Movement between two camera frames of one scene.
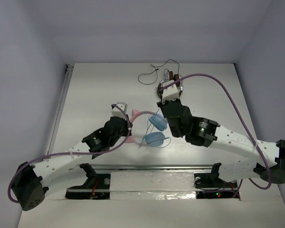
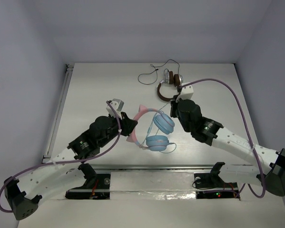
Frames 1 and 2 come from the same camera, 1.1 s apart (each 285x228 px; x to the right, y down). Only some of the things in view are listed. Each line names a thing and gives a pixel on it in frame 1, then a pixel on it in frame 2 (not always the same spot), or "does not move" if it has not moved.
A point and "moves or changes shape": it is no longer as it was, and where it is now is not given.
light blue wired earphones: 149,128 moves or changes shape
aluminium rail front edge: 150,166 does not move
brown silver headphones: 169,76 does not move
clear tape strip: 150,185 does not move
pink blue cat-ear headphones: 159,122 moves or changes shape
